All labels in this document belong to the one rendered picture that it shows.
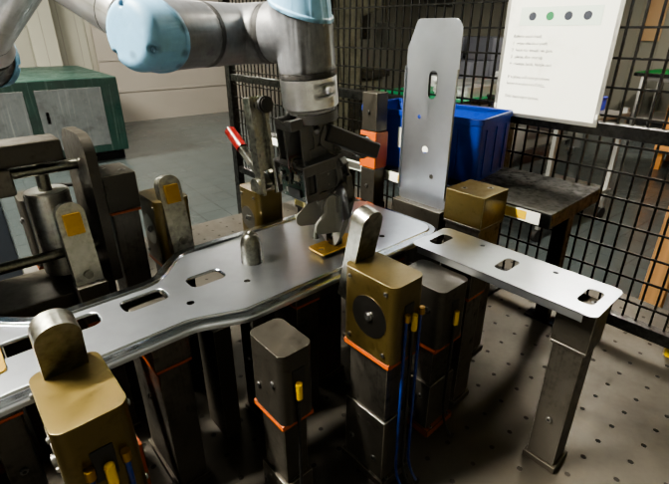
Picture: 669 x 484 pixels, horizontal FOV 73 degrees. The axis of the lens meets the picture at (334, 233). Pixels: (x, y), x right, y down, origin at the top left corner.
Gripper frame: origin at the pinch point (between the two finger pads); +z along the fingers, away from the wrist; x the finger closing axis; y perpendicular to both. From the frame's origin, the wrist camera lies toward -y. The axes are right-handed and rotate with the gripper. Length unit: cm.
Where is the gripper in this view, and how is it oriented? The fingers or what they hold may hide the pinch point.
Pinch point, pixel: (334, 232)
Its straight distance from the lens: 71.9
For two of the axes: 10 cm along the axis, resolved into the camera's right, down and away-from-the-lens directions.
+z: 0.8, 8.8, 4.7
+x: 6.6, 3.1, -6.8
